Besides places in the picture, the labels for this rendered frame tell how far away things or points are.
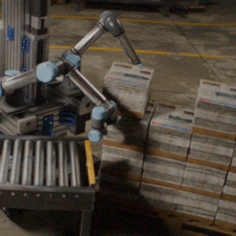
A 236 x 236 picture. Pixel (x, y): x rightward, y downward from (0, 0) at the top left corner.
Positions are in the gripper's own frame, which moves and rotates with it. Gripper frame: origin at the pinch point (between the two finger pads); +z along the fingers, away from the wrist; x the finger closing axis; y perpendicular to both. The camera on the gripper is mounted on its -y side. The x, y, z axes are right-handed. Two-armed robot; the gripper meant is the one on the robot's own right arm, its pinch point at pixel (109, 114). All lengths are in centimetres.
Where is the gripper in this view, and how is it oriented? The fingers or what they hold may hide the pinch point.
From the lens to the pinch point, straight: 301.8
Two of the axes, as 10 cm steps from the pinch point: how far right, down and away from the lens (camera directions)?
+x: -9.5, -2.0, 2.2
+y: 0.6, -8.6, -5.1
